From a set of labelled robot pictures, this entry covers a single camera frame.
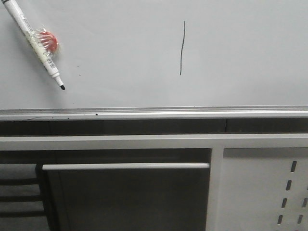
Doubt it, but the white metal pegboard stand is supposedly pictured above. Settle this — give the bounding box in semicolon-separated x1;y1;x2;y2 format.
0;134;308;231

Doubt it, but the white whiteboard with frame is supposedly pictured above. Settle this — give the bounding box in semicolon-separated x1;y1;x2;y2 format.
0;0;308;120

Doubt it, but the white whiteboard marker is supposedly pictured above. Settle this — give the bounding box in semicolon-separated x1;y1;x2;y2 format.
1;0;65;90

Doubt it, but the grey panel with white rail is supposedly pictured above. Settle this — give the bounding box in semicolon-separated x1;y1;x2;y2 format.
42;163;210;231

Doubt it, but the red round magnet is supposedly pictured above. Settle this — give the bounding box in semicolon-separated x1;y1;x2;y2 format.
37;30;59;53

